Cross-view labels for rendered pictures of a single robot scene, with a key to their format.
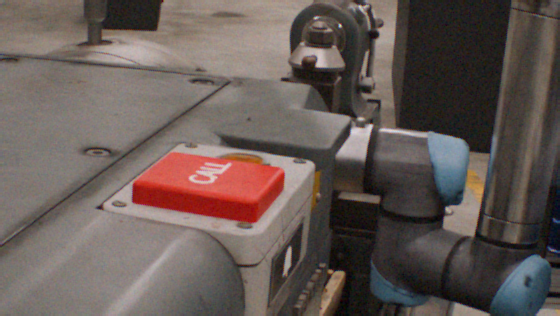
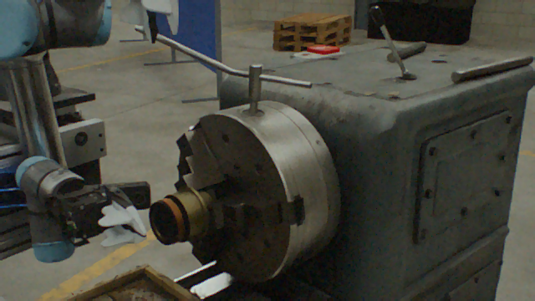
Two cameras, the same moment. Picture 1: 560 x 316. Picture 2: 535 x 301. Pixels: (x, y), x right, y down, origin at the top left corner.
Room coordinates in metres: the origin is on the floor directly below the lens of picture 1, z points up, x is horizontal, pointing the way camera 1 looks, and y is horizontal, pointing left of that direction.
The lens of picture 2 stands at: (1.82, 0.77, 1.51)
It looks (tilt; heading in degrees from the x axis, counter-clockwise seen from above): 19 degrees down; 215
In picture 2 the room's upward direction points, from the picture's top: straight up
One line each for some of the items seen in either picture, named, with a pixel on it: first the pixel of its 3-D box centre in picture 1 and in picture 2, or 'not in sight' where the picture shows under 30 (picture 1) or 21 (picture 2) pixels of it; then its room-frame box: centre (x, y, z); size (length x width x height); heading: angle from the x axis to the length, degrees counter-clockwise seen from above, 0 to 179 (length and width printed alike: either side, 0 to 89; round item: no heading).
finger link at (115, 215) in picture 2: not in sight; (118, 220); (1.28, 0.11, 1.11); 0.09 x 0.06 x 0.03; 79
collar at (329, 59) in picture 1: (317, 55); not in sight; (1.62, -0.04, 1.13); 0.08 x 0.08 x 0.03
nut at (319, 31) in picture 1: (319, 33); not in sight; (1.62, -0.04, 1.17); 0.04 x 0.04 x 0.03
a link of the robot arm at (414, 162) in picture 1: (418, 169); (46, 182); (1.23, -0.15, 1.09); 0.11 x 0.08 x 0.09; 79
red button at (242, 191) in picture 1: (209, 193); (323, 51); (0.53, 0.03, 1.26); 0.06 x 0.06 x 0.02; 79
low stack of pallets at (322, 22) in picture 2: not in sight; (313, 32); (-6.10, -3.94, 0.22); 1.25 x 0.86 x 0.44; 8
